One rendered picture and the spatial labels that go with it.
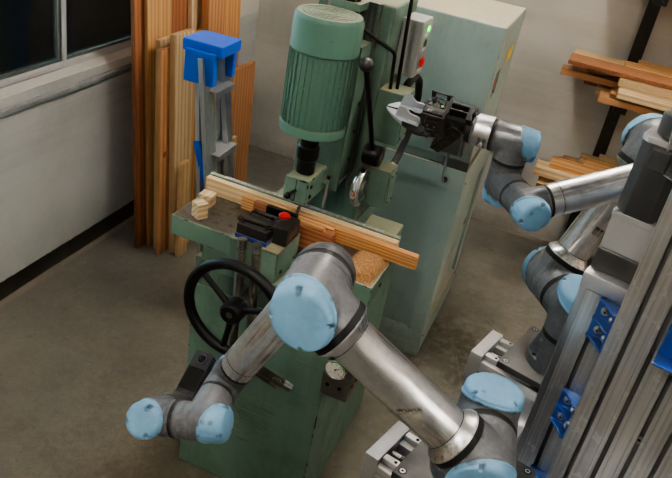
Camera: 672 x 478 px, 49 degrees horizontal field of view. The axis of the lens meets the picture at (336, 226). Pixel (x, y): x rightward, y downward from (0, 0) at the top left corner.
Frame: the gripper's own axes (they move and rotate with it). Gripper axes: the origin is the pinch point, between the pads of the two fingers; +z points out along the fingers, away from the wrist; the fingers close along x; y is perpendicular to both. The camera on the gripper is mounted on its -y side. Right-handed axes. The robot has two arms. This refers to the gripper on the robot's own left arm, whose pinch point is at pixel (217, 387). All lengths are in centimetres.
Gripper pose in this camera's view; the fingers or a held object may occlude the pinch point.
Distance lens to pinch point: 179.7
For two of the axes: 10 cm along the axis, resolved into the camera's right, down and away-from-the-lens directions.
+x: 9.1, 3.2, -2.6
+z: 2.4, 0.9, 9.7
